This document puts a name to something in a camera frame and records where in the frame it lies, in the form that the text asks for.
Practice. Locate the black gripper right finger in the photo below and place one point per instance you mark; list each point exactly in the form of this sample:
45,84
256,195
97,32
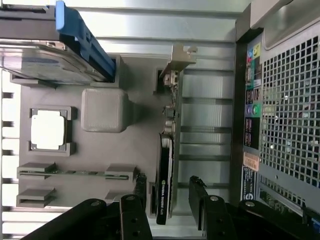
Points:
217,220

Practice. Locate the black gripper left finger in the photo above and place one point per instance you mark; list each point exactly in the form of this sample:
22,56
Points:
130,220

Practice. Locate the grey parts rack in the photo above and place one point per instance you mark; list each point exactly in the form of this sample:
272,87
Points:
100,160

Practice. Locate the green RAM stick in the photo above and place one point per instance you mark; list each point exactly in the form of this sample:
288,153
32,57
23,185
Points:
75,172

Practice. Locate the silver CPU chip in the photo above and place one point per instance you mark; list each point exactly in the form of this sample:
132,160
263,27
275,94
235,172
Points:
47,132

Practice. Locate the open black PC case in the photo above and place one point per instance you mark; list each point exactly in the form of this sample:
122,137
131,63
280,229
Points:
287,100

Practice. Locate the hard disk with blue carrier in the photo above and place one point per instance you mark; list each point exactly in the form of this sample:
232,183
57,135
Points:
37,65

